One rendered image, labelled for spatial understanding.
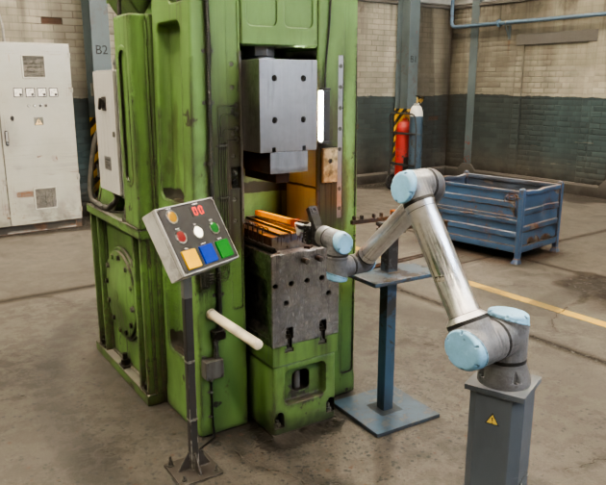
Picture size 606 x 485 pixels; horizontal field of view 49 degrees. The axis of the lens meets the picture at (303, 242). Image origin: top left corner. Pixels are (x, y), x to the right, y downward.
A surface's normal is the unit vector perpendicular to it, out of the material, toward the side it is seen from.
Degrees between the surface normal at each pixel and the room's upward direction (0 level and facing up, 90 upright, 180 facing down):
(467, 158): 90
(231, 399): 90
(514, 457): 90
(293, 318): 90
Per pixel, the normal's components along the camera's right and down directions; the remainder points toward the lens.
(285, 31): 0.55, 0.20
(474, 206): -0.75, 0.15
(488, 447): -0.57, 0.19
